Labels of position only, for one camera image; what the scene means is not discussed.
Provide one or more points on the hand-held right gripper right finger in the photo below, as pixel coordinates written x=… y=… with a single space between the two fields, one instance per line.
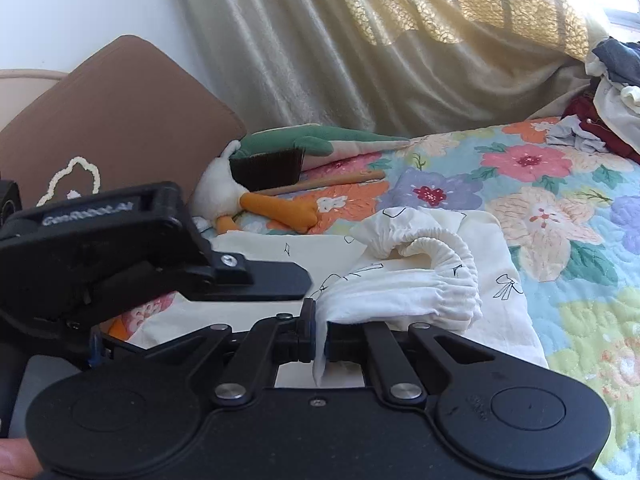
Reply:
x=345 y=342

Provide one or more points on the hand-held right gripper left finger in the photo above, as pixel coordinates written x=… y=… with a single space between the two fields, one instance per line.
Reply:
x=306 y=321

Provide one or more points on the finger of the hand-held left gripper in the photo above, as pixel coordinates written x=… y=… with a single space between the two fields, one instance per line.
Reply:
x=270 y=280

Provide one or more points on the white bow-print pants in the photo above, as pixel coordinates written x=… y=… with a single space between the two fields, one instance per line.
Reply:
x=430 y=295

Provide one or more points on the person's left hand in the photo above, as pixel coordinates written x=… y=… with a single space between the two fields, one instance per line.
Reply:
x=17 y=457

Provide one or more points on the duck plush toy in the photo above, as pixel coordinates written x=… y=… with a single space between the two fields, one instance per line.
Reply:
x=215 y=190

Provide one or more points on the brown cushion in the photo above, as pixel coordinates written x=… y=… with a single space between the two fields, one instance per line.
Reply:
x=125 y=110

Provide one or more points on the beige headboard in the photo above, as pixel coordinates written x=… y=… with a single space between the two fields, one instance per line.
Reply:
x=25 y=95

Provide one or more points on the floral quilt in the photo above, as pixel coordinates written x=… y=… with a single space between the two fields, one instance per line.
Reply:
x=550 y=220

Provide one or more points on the beige patterned curtain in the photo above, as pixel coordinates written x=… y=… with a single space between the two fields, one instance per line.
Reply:
x=380 y=60

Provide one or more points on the light grey cloth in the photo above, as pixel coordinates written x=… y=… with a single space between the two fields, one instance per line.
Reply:
x=575 y=135

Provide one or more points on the dark red garment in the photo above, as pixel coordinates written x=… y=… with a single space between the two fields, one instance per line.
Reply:
x=587 y=115

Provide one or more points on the white garment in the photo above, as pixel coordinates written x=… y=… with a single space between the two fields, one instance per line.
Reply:
x=617 y=105

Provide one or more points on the dark grey garment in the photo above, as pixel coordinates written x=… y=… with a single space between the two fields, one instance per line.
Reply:
x=617 y=57

